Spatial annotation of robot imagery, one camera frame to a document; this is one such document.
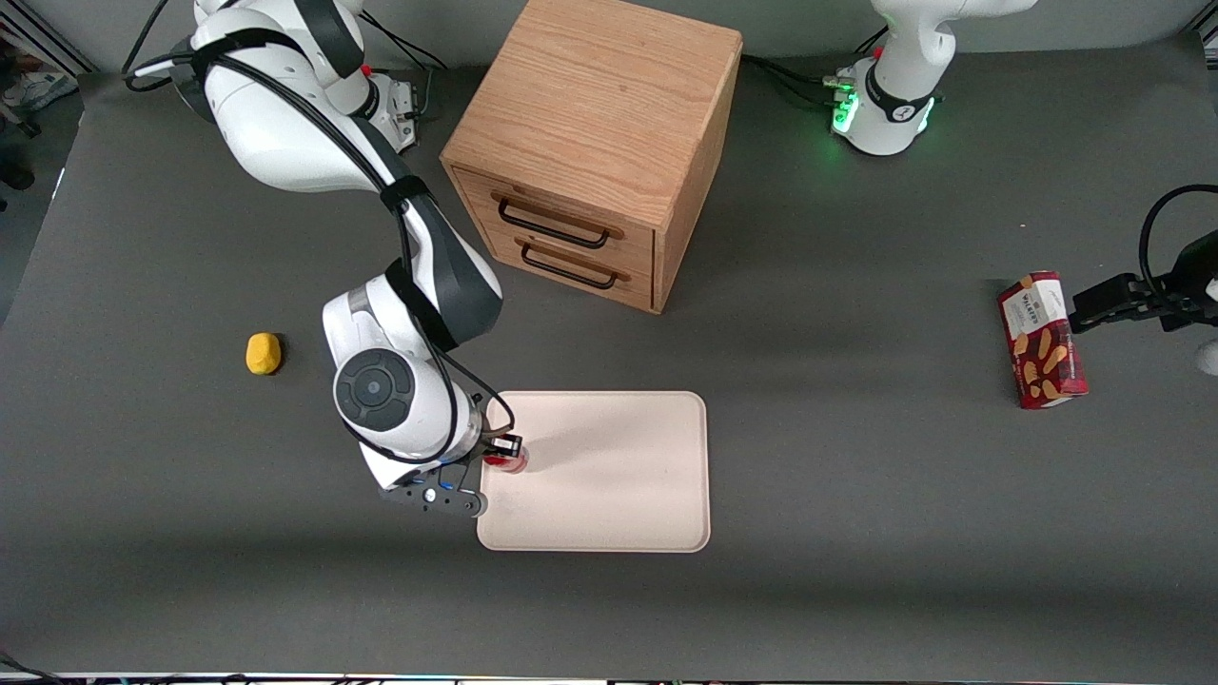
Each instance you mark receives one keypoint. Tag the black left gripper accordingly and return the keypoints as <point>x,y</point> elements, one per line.
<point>1172,302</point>

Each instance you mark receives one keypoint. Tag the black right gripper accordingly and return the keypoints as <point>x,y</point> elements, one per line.
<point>505,445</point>

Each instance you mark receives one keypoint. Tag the red coke bottle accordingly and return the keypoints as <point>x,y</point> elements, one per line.
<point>514,464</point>

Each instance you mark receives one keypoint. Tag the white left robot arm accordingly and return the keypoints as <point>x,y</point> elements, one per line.
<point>899,105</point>

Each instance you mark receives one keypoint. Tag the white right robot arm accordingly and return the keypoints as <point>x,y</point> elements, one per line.
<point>276,133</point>

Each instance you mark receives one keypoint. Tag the cream rectangular tray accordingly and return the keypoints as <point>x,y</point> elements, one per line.
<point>618,476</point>

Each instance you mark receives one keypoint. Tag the red cookie box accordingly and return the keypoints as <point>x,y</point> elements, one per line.
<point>1042,342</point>

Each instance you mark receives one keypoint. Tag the wooden drawer front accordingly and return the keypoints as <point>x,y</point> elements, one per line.
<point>638,288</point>
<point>638,245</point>

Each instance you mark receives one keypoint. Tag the yellow lemon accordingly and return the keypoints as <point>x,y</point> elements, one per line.
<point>264,354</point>

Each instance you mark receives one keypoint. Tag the dark grey table mat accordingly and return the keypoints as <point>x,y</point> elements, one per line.
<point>856,533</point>

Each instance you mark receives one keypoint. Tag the wooden drawer cabinet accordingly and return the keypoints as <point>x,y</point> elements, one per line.
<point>590,105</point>

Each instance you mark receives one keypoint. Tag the white sneaker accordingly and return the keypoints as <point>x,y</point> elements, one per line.
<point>43,90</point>

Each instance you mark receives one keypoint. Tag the aluminium frame rail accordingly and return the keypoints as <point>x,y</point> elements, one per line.
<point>67,52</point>

